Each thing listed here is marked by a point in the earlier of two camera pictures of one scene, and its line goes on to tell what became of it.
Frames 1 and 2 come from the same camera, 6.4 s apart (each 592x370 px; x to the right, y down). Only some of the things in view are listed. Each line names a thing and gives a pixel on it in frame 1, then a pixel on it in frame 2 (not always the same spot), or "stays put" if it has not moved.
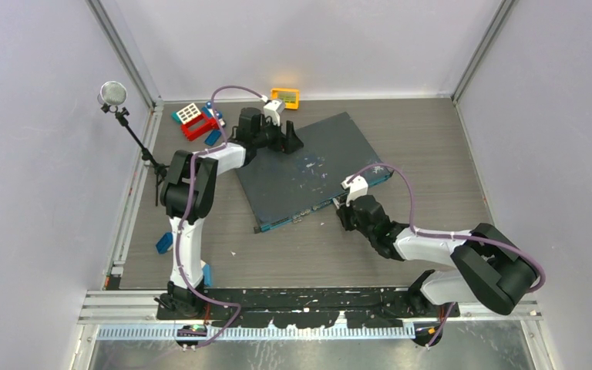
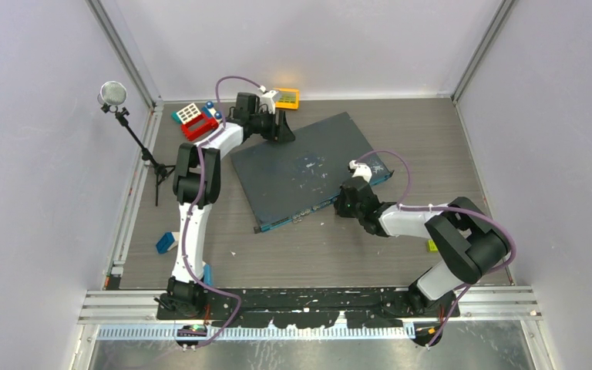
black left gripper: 287,144 -> 284,132
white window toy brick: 188,113 stays put
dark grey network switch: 278,186 stays put
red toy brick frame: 194,134 stays put
